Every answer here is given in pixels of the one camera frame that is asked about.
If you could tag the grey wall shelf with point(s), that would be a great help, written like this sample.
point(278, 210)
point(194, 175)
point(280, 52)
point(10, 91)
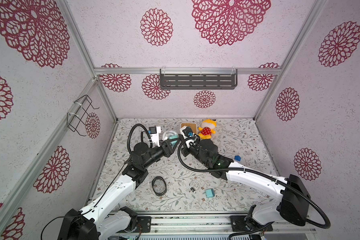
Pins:
point(200, 81)

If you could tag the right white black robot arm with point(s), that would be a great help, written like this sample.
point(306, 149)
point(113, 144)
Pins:
point(290, 198)

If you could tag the yellow plush toy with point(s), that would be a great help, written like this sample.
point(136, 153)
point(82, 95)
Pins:
point(207, 129)

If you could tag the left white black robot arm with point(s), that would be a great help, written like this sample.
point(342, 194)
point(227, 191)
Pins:
point(93, 222)

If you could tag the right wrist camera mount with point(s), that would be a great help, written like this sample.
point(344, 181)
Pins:
point(190, 136)

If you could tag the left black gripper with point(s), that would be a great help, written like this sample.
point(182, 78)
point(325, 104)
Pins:
point(167, 151)

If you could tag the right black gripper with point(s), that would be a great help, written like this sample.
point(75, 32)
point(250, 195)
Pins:
point(187, 139)

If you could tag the small blue cube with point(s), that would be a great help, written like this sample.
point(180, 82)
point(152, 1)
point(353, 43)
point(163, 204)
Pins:
point(237, 158)

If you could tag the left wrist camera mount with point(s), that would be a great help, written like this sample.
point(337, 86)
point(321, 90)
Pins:
point(155, 135)

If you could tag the white wooden-top tissue box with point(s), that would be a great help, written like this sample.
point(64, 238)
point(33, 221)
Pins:
point(189, 126)

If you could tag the teal charger cube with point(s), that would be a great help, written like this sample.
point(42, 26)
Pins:
point(209, 193)
point(174, 138)

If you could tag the black wire wall rack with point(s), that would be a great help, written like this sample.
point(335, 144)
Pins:
point(77, 118)

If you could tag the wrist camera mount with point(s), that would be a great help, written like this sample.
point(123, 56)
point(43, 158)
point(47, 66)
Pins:
point(190, 136)
point(155, 135)

